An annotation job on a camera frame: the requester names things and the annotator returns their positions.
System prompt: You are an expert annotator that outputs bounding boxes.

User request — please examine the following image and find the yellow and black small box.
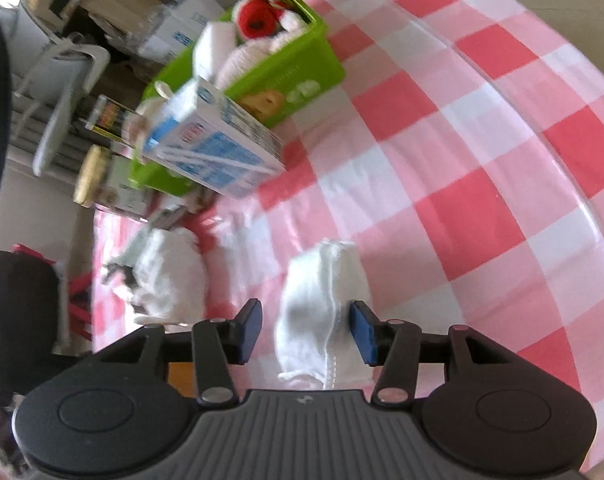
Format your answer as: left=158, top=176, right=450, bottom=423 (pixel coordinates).
left=84, top=94, right=139, bottom=147

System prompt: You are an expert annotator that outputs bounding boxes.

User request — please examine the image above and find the red stool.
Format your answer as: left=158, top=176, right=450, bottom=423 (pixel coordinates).
left=12, top=243, right=95, bottom=343

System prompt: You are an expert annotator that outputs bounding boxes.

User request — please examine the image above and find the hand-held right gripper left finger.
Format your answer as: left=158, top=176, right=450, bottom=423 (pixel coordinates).
left=96, top=298, right=263, bottom=405

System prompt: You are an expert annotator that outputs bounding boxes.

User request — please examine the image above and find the white cardboard box blue print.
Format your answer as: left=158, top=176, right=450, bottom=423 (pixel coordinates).
left=136, top=0, right=229, bottom=65

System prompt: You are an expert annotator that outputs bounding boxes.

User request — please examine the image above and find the pink checked tablecloth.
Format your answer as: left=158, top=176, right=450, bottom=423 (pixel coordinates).
left=89, top=0, right=604, bottom=471

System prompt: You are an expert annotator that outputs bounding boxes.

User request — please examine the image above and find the white knitted toy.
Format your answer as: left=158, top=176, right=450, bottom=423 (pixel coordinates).
left=215, top=35, right=283, bottom=89

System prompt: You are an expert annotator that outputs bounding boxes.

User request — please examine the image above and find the jar with yellow lid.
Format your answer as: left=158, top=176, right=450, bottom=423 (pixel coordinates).
left=73, top=145, right=154, bottom=217

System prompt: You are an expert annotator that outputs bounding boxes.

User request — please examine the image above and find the white cloth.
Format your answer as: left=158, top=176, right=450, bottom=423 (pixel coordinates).
left=275, top=240, right=371, bottom=392

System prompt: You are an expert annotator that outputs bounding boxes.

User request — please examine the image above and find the blue and white carton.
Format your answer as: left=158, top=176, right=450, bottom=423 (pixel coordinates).
left=142, top=77, right=288, bottom=199

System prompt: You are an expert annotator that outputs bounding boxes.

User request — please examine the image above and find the red knitted toy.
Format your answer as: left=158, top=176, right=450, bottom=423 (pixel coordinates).
left=231, top=0, right=285, bottom=42

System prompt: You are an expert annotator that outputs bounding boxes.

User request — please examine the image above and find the white tissue roll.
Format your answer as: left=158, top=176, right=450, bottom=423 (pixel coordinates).
left=193, top=22, right=239, bottom=82

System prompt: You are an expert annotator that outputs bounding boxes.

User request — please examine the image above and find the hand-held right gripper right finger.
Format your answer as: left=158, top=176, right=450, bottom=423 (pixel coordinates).
left=348, top=301, right=519, bottom=407

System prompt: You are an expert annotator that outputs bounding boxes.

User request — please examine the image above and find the green plastic basket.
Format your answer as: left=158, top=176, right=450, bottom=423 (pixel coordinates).
left=128, top=0, right=346, bottom=197

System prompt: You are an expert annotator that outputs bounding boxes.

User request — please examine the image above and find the white plastic chair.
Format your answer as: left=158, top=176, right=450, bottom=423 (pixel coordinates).
left=15, top=34, right=111, bottom=177

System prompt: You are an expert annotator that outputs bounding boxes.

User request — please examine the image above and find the dark bag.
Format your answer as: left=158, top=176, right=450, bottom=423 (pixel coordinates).
left=0, top=250, right=94, bottom=397

